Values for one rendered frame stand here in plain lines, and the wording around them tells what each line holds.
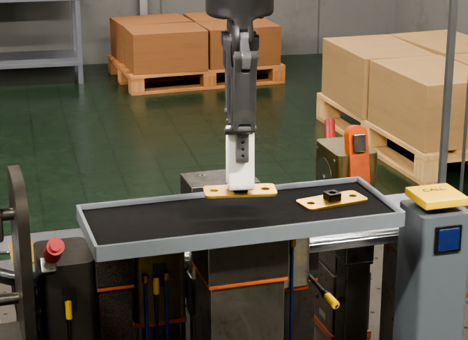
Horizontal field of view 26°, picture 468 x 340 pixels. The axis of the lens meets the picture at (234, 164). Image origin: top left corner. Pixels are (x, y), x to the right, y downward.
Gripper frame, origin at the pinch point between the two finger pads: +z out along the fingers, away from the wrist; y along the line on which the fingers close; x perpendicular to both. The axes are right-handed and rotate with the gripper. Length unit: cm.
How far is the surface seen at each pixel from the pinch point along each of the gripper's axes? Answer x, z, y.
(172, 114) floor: -12, 124, 474
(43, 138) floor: 61, 124, 431
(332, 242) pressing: -17.3, 23.4, 29.3
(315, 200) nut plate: -9.7, 7.1, 4.0
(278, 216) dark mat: -4.5, 7.4, -0.2
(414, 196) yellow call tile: -22.6, 7.9, 6.0
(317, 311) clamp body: -21, 51, 61
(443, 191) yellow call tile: -26.5, 7.5, 6.2
